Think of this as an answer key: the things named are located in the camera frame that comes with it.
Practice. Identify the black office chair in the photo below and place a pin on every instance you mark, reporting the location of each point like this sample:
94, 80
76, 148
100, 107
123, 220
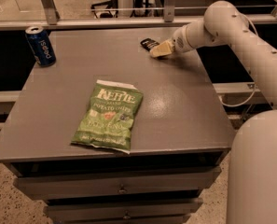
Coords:
105, 9

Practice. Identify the grey drawer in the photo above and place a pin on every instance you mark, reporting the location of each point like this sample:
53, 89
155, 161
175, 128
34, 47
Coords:
120, 183
177, 210

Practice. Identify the green jalapeno chip bag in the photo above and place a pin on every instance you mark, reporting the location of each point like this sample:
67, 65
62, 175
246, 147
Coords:
110, 116

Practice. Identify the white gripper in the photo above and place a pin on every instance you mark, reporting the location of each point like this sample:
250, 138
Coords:
179, 41

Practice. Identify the dark rxbar chocolate bar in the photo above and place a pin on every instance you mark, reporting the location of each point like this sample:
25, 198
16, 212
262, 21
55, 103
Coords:
148, 44

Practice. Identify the blue pepsi can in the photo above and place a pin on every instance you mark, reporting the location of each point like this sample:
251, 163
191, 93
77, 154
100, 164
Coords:
37, 38

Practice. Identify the top grey drawer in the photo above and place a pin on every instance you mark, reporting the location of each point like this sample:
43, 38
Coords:
120, 183

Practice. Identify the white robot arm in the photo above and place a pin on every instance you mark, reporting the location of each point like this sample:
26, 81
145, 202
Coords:
252, 178

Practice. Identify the lower grey drawer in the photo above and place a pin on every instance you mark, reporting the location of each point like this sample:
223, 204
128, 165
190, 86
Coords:
177, 210

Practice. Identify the grey metal railing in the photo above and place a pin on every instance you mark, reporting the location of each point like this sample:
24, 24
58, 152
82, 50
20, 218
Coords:
76, 14

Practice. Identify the grey drawer cabinet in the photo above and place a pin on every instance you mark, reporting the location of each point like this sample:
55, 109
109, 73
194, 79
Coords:
180, 122

